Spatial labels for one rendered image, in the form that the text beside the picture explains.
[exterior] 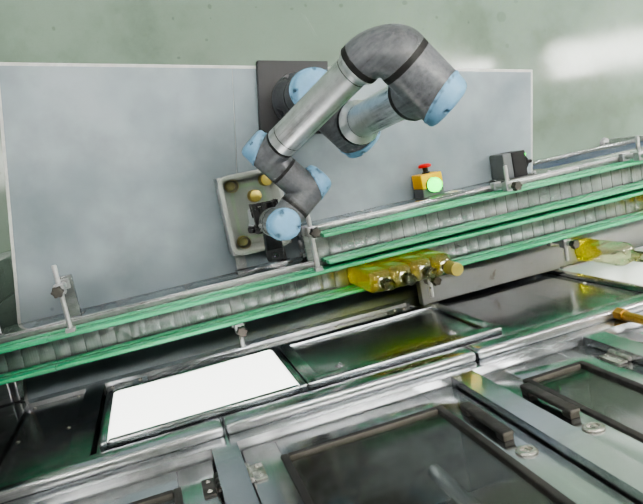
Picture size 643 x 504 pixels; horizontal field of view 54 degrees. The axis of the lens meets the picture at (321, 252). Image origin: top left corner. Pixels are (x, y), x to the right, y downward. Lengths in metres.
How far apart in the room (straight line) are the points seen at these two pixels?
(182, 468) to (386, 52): 0.88
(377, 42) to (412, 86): 0.11
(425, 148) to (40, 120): 1.11
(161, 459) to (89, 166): 0.88
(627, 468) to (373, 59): 0.84
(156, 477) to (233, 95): 1.08
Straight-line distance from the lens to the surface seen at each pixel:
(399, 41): 1.30
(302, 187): 1.50
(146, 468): 1.27
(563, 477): 1.02
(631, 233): 2.29
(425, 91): 1.32
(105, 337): 1.76
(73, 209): 1.85
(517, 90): 2.20
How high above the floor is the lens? 2.59
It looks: 74 degrees down
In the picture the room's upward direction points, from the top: 110 degrees clockwise
